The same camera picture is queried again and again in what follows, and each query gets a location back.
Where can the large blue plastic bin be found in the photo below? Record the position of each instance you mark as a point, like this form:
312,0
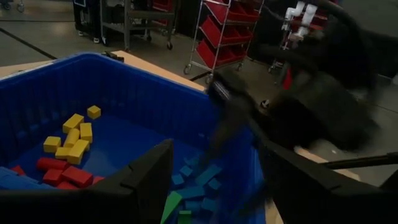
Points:
140,93

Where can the small blue foam block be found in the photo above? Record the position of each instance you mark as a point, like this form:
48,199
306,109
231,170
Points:
208,204

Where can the black wheeled cabinet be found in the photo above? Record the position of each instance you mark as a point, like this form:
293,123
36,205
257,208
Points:
87,18

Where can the yellow foam block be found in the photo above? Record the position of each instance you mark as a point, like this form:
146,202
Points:
77,151
73,123
86,132
52,144
71,137
61,153
94,112

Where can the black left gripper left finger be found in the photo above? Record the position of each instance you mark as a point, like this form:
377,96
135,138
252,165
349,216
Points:
93,208

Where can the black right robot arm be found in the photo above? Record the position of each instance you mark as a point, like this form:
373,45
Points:
342,46

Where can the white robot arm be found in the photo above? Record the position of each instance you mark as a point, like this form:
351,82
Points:
303,17

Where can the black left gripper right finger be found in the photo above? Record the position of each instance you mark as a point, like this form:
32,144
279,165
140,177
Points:
326,205

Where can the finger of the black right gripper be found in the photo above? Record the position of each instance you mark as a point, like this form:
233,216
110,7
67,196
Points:
231,105

